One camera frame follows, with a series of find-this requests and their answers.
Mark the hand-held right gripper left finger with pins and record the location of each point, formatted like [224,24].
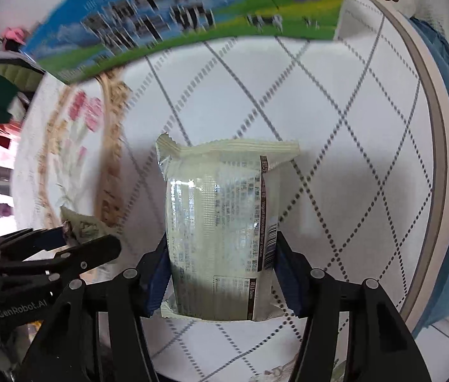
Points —
[156,280]

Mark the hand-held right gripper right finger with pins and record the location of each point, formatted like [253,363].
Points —
[290,280]

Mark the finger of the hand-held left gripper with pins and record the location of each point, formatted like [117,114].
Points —
[21,242]
[89,252]

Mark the small pale green snack packet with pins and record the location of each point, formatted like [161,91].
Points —
[85,227]

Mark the cream cookie packet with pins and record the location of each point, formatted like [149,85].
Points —
[216,227]

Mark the blue printed cardboard box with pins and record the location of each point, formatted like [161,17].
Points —
[148,16]

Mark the red cloth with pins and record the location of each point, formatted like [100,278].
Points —
[5,132]

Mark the white diamond pattern tablecloth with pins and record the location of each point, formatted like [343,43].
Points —
[347,147]

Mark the pink cloth item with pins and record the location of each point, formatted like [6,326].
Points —
[13,35]

